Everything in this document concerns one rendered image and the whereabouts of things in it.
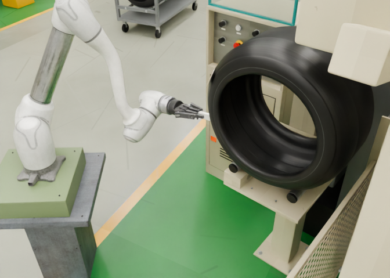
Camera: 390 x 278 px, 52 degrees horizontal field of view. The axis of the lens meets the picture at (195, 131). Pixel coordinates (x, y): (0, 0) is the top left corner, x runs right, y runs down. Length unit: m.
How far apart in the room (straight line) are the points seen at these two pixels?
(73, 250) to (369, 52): 1.85
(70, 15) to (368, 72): 1.22
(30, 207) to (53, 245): 0.40
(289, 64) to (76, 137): 2.54
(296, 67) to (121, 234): 1.75
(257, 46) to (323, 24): 0.47
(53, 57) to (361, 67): 1.44
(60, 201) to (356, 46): 1.43
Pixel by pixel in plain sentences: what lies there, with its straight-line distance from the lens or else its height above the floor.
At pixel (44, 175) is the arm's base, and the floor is 0.78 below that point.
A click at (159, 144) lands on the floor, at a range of 3.32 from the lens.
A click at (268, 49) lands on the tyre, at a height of 1.47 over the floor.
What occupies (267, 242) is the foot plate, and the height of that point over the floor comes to 0.01.
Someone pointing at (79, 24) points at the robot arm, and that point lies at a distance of 1.71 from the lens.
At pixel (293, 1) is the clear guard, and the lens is 2.11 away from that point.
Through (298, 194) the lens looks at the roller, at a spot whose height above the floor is 0.92.
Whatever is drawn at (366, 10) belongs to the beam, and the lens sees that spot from 0.90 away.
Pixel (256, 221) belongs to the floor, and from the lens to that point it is 2.72.
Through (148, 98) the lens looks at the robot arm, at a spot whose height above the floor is 1.02.
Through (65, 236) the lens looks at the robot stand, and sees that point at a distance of 2.21.
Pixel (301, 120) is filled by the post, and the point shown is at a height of 1.00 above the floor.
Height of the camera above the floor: 2.02
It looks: 36 degrees down
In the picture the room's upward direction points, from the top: 1 degrees counter-clockwise
